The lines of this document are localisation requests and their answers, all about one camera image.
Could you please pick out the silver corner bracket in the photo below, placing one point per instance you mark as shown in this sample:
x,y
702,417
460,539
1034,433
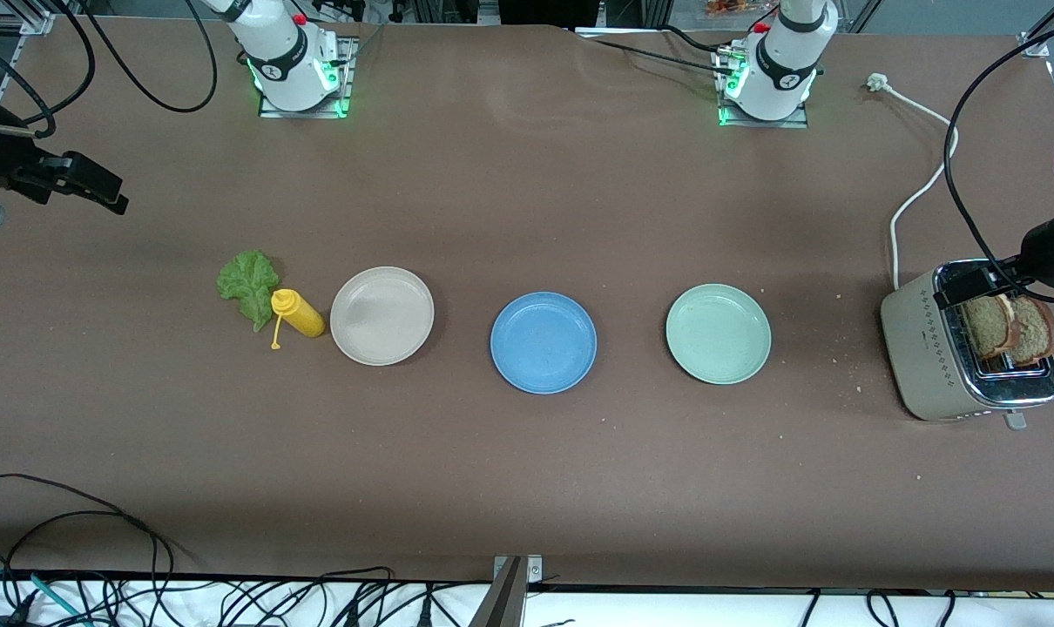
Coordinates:
x,y
531,568

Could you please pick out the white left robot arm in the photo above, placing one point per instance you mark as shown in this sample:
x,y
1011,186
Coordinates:
x,y
780,78

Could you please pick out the yellow squeeze bottle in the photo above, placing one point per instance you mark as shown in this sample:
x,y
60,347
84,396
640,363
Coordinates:
x,y
300,315

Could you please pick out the beige and chrome toaster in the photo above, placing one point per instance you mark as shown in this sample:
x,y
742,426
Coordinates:
x,y
915,348

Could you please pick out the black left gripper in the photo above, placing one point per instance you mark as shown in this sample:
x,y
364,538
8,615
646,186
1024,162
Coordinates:
x,y
1044,251

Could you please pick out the light green round plate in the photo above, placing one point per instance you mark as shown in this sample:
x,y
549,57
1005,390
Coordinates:
x,y
719,333

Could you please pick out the grey aluminium post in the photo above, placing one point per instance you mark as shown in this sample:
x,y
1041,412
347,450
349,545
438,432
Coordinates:
x,y
501,605

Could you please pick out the blue round plate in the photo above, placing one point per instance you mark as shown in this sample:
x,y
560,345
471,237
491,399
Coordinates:
x,y
543,342

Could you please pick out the beige round plate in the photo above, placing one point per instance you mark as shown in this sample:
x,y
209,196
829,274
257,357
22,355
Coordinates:
x,y
381,315

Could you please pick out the orange packaged item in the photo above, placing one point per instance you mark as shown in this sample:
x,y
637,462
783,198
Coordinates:
x,y
727,7

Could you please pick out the brown bread slice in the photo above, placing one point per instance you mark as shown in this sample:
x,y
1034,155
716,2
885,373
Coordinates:
x,y
1034,335
984,326

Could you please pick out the green lettuce leaf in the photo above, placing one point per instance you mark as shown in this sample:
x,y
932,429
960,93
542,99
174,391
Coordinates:
x,y
248,279

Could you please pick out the aluminium frame profile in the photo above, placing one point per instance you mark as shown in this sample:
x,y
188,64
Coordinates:
x,y
1037,43
35,17

